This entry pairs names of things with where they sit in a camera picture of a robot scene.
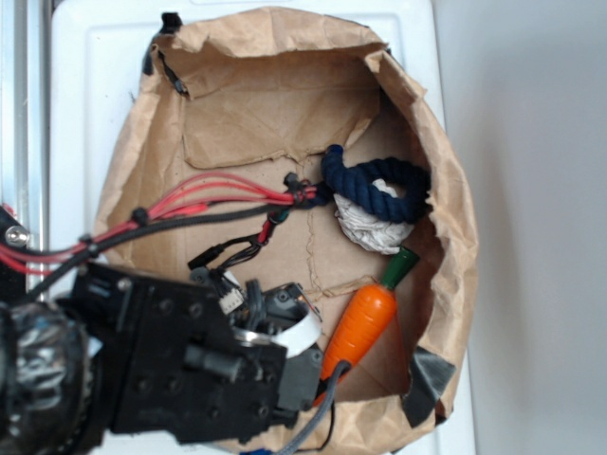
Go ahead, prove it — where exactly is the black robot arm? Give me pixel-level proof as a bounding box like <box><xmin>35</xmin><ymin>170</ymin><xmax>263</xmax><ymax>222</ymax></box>
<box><xmin>1</xmin><ymin>264</ymin><xmax>322</xmax><ymax>454</ymax></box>

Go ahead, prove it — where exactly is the white plastic bin lid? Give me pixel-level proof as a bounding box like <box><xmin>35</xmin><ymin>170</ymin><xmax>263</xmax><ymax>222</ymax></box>
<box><xmin>47</xmin><ymin>0</ymin><xmax>477</xmax><ymax>455</ymax></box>

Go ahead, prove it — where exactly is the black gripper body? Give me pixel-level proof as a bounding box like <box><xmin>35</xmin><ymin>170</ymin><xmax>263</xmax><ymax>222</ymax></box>
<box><xmin>70</xmin><ymin>264</ymin><xmax>322</xmax><ymax>444</ymax></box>

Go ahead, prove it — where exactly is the navy blue rope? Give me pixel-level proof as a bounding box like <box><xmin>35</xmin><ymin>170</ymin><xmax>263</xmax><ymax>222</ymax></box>
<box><xmin>293</xmin><ymin>144</ymin><xmax>432</xmax><ymax>223</ymax></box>

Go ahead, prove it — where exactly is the crumpled white paper ball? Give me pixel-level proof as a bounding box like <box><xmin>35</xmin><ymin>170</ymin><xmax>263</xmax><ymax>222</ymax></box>
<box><xmin>334</xmin><ymin>193</ymin><xmax>414</xmax><ymax>255</ymax></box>

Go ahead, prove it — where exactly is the orange plastic carrot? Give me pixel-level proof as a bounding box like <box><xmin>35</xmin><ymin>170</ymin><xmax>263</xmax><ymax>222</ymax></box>
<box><xmin>314</xmin><ymin>246</ymin><xmax>419</xmax><ymax>405</ymax></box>

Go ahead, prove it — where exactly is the grey braided cable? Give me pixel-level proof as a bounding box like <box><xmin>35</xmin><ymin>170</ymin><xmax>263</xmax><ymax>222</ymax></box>
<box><xmin>269</xmin><ymin>360</ymin><xmax>353</xmax><ymax>455</ymax></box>

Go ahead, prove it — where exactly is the red and black cable bundle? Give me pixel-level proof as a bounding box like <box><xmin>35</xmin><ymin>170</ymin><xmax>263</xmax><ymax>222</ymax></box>
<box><xmin>0</xmin><ymin>173</ymin><xmax>328</xmax><ymax>304</ymax></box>

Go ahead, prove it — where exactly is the black metal bracket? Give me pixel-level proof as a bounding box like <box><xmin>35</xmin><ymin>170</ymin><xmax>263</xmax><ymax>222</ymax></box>
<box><xmin>1</xmin><ymin>203</ymin><xmax>29</xmax><ymax>306</ymax></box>

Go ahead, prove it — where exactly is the aluminium frame rail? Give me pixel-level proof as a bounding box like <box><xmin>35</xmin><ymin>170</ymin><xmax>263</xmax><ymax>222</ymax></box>
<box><xmin>0</xmin><ymin>0</ymin><xmax>50</xmax><ymax>304</ymax></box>

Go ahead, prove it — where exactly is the brown paper bag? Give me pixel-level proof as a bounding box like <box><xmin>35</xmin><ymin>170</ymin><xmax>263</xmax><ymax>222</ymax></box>
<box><xmin>94</xmin><ymin>7</ymin><xmax>479</xmax><ymax>454</ymax></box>

